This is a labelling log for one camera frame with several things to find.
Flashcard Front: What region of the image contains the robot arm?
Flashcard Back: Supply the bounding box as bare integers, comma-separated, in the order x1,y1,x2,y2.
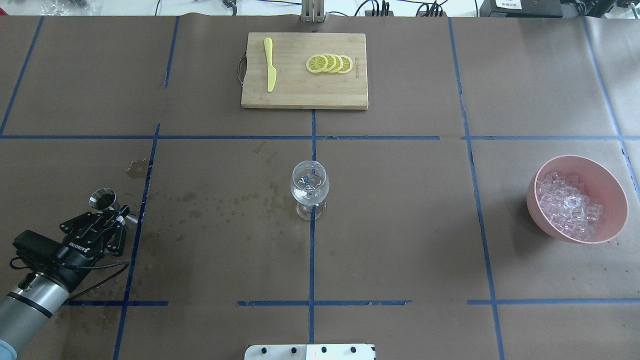
0,205,131,360

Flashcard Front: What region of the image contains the lemon slice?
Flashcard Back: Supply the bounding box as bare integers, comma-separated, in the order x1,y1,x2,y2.
305,54,329,74
322,54,338,73
328,54,344,74
337,55,354,75

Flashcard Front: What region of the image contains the aluminium frame post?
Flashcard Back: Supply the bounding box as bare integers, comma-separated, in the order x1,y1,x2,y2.
301,0,326,23

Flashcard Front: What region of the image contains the black device box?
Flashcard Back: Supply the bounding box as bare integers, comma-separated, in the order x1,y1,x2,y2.
478,0,563,19

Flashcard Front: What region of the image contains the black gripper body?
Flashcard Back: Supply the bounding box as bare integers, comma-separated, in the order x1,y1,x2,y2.
42,230,106,292

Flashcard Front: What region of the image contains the back lemon slice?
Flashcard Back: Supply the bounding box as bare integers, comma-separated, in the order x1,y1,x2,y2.
337,55,354,75

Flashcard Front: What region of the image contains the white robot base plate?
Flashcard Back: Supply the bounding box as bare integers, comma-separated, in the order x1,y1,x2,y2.
244,343,377,360

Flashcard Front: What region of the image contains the bamboo cutting board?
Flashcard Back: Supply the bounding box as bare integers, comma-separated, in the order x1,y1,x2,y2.
241,32,370,110

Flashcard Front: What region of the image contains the yellow plastic knife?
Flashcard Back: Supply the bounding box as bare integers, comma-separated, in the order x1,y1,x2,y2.
263,37,278,92

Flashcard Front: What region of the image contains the front lemon slice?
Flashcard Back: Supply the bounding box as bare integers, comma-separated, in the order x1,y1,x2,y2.
305,54,329,74

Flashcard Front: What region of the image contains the clear wine glass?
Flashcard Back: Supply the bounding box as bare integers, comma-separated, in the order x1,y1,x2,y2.
290,160,330,221

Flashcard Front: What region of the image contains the pile of ice cubes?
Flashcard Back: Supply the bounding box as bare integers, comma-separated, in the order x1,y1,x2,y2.
535,171,604,242

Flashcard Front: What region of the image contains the pink bowl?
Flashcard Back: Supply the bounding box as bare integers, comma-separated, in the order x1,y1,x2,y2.
526,154,629,245

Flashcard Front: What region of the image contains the steel double jigger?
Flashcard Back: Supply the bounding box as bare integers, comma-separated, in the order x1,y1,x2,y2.
89,187,138,224

